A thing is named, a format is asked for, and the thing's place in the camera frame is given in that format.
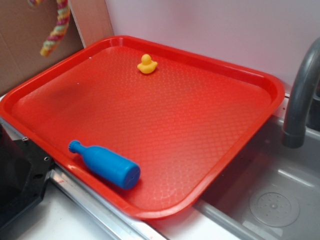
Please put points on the aluminium rail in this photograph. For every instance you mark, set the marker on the aluminium rail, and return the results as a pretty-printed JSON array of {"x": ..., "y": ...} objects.
[{"x": 70, "y": 211}]

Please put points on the blue plastic bottle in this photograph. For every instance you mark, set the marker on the blue plastic bottle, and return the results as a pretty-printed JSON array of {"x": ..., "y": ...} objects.
[{"x": 109, "y": 165}]

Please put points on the grey toy faucet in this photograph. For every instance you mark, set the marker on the grey toy faucet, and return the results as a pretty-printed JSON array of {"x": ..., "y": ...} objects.
[{"x": 303, "y": 109}]

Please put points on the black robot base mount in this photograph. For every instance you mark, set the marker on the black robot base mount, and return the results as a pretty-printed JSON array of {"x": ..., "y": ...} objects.
[{"x": 24, "y": 171}]

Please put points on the red plastic tray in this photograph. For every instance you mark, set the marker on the red plastic tray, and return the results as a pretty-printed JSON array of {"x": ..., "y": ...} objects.
[{"x": 182, "y": 124}]

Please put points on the brown cardboard panel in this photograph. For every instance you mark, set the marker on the brown cardboard panel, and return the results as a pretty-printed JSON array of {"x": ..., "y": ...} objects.
[{"x": 24, "y": 28}]

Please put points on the yellow rubber duck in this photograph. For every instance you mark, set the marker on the yellow rubber duck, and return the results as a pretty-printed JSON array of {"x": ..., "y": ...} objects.
[{"x": 147, "y": 65}]

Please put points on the grey toy sink basin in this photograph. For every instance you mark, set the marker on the grey toy sink basin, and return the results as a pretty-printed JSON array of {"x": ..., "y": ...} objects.
[{"x": 268, "y": 191}]

